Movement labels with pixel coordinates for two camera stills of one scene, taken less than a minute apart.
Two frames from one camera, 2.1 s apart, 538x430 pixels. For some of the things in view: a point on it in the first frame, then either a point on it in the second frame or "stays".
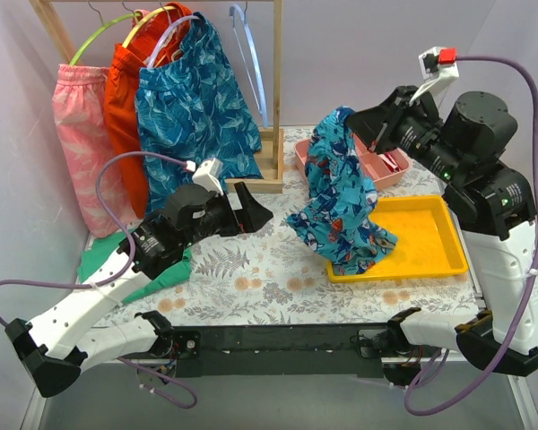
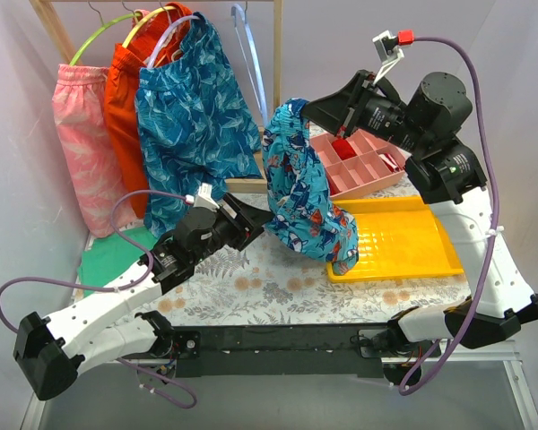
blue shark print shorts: [341, 221] to [307, 220]
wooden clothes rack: [271, 160] stays
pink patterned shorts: [82, 122] stays
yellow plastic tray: [429, 241] stays
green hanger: [88, 36] stays
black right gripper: [390, 126] to [356, 104]
